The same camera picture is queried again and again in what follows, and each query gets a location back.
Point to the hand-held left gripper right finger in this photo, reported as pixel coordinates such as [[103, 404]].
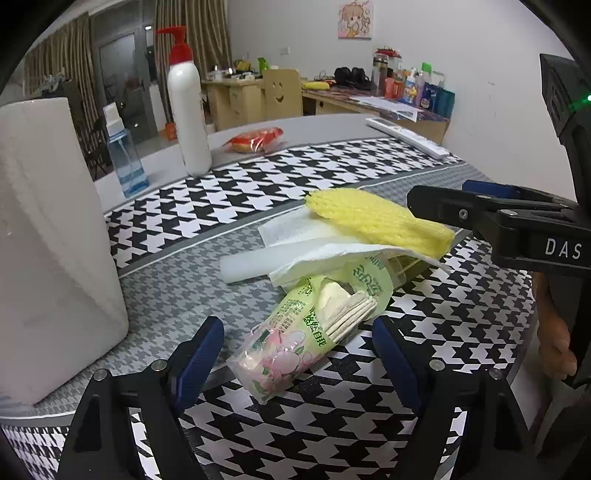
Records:
[[398, 367]]

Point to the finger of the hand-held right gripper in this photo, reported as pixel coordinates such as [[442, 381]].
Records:
[[496, 189], [443, 205]]

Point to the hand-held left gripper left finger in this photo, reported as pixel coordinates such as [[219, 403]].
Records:
[[201, 364]]

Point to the yellow foam net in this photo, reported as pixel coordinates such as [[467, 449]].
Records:
[[378, 221]]

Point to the green pink tissue packet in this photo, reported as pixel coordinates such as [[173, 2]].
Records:
[[295, 337]]

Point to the white paper tissue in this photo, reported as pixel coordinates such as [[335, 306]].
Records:
[[332, 258]]

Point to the white foam box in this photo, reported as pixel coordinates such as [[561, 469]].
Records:
[[55, 258]]

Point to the person's right hand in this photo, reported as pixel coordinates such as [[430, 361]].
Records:
[[556, 350]]

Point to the white remote control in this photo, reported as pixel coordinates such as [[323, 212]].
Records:
[[406, 136]]

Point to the printed papers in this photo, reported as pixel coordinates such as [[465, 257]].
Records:
[[383, 107]]

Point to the cluster of toiletry bottles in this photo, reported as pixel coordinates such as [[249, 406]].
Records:
[[415, 87]]

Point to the wooden desk with patterned cover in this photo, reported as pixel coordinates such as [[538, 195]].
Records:
[[337, 106]]

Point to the houndstooth tablecloth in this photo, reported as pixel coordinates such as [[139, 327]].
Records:
[[295, 175]]

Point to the black headphones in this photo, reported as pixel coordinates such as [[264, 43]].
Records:
[[353, 78]]

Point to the white textured wipe sheet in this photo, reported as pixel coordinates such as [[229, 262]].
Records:
[[288, 228]]

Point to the yellow desk object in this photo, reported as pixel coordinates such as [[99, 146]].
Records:
[[317, 85]]

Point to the wooden smiley chair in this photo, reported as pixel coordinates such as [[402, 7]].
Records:
[[281, 94]]

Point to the red snack packet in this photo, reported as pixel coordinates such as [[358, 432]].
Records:
[[254, 138]]

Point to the clear blue spray bottle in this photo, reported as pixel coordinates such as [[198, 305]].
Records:
[[127, 161]]

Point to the orange floor container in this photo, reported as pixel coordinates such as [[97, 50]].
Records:
[[171, 132]]

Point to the light wooden cabinet desk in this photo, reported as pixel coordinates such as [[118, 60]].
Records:
[[231, 101]]

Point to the white red-pump lotion bottle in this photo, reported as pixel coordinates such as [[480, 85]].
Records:
[[189, 115]]

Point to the brown curtain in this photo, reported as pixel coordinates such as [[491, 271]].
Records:
[[69, 69], [203, 37]]

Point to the glass balcony door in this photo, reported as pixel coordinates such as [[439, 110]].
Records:
[[124, 69]]

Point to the cartoon wall poster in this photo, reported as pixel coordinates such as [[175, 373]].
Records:
[[355, 19]]

